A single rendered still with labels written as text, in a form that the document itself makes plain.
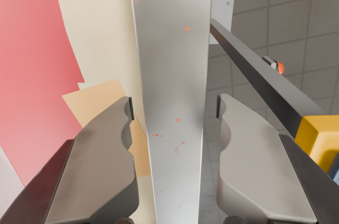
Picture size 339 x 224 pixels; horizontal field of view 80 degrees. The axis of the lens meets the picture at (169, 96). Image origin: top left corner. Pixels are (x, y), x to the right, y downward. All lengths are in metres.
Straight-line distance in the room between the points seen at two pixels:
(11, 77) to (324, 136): 0.26
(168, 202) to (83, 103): 0.11
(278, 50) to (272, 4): 0.25
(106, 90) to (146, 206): 0.15
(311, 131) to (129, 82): 0.17
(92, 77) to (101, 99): 0.02
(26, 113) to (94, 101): 0.06
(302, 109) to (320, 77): 1.14
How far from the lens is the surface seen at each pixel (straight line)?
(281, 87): 0.40
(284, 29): 1.26
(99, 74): 0.16
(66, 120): 0.19
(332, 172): 0.25
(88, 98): 0.17
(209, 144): 1.50
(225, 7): 1.12
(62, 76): 0.17
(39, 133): 0.21
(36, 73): 0.18
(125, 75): 0.16
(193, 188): 0.18
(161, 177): 0.17
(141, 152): 0.20
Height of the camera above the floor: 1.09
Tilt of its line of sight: 61 degrees down
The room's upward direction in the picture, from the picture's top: 179 degrees counter-clockwise
